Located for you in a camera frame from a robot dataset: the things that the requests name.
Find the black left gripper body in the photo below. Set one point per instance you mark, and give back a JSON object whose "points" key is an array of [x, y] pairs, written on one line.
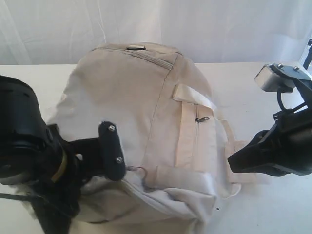
{"points": [[57, 173]]}

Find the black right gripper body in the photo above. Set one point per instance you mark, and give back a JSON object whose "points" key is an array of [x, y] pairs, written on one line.
{"points": [[294, 140]]}

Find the beige duffel bag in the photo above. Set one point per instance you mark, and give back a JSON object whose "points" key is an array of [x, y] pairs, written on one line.
{"points": [[175, 140]]}

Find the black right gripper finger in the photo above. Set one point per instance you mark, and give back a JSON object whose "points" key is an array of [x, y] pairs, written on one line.
{"points": [[260, 158], [263, 140]]}

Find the dark stand at right edge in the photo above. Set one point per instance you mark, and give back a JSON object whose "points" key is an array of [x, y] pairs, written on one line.
{"points": [[308, 58]]}

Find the white backdrop curtain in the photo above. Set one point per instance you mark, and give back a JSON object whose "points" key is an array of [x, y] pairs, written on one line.
{"points": [[62, 31]]}

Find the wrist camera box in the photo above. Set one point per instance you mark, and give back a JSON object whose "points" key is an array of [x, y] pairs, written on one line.
{"points": [[111, 151], [274, 77]]}

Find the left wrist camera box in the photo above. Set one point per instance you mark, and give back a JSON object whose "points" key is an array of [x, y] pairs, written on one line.
{"points": [[111, 151]]}

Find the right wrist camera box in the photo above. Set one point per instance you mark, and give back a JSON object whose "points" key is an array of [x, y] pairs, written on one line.
{"points": [[274, 77]]}

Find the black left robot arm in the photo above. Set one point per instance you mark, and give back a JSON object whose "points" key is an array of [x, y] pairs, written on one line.
{"points": [[19, 109]]}

